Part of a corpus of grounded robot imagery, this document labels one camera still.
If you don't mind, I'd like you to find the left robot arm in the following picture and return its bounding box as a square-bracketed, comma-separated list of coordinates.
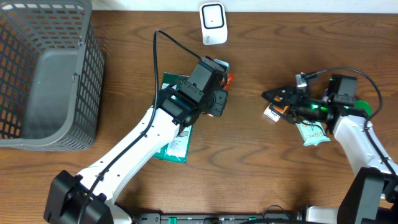
[44, 86, 228, 223]

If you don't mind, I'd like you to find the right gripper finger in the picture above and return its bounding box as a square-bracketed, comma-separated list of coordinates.
[261, 85, 297, 102]
[270, 104, 295, 124]

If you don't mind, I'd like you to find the orange small box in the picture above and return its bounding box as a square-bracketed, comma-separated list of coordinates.
[263, 104, 289, 122]

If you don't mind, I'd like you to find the white barcode scanner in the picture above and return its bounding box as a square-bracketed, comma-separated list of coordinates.
[199, 2, 228, 45]

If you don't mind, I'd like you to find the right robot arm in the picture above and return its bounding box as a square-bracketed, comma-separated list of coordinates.
[262, 86, 397, 223]

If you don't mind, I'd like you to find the mint green wipes packet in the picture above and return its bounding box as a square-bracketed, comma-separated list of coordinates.
[296, 121, 331, 146]

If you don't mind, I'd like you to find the white green glove package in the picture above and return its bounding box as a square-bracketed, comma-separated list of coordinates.
[152, 72, 193, 164]

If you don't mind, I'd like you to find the green lid jar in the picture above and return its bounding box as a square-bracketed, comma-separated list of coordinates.
[354, 100, 373, 116]

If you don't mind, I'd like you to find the grey plastic mesh basket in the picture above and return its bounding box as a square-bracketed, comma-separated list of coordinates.
[1, 0, 105, 152]

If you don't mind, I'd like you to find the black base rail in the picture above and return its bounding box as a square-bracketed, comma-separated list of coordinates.
[132, 212, 305, 224]

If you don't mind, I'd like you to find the red snack packet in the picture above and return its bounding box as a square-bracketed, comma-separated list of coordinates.
[223, 73, 234, 90]

